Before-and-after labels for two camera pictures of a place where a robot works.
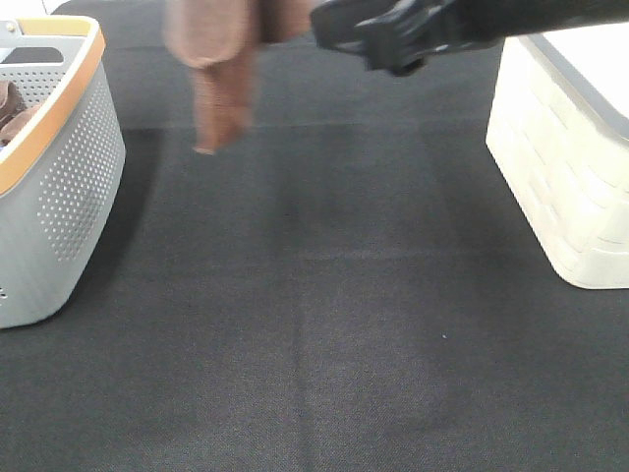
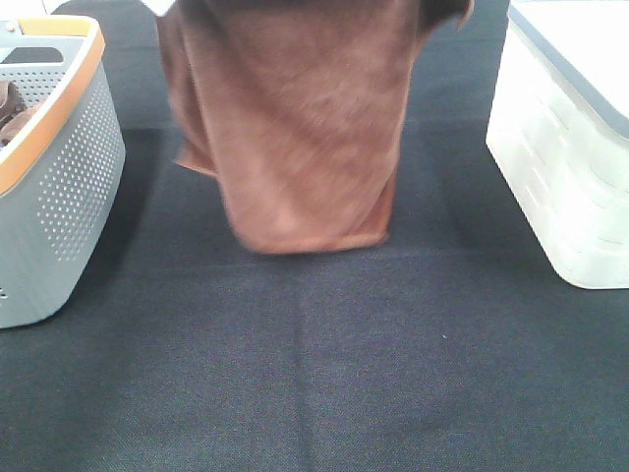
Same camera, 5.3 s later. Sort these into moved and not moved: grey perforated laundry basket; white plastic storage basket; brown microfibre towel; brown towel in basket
Moved: brown microfibre towel
Not moved: grey perforated laundry basket; white plastic storage basket; brown towel in basket
